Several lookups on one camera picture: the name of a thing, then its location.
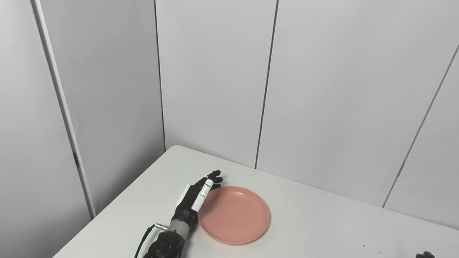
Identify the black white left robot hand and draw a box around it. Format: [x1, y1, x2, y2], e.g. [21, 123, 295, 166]
[171, 170, 223, 225]

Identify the pink round plate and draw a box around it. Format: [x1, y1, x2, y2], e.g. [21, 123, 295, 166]
[197, 185, 271, 246]

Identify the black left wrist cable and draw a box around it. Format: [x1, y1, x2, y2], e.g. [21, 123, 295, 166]
[134, 223, 169, 258]

